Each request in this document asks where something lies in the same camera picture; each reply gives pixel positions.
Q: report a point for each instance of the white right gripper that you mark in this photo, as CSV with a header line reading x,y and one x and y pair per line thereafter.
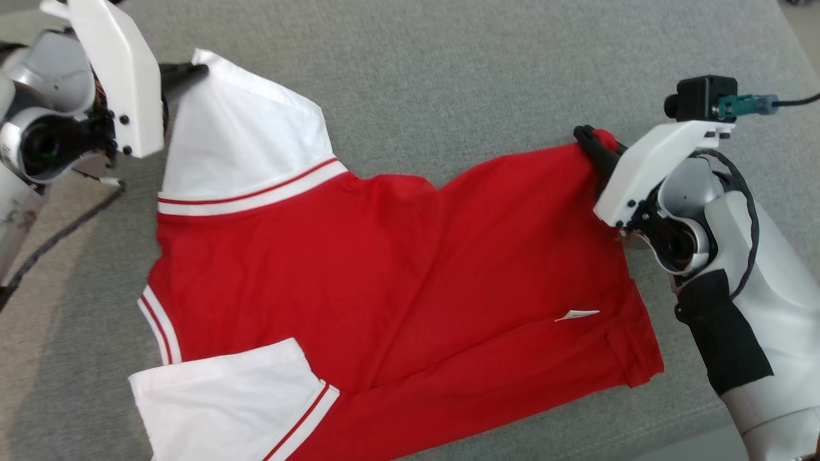
x,y
640,166

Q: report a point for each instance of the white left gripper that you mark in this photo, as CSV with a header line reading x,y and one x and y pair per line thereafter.
x,y
122,77

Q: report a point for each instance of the red jersey shirt white sleeves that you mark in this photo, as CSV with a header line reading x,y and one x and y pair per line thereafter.
x,y
384,275

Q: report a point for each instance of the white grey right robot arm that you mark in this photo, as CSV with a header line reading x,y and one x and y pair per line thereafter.
x,y
775,269

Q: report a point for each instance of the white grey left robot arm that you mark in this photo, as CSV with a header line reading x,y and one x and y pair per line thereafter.
x,y
51,70

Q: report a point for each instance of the grey fabric sofa seat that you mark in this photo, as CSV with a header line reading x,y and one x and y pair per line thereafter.
x,y
448,77

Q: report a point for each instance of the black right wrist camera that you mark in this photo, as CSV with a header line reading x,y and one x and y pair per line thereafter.
x,y
701,97

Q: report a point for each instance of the teal right camera connector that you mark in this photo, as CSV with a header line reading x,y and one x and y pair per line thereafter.
x,y
746,105

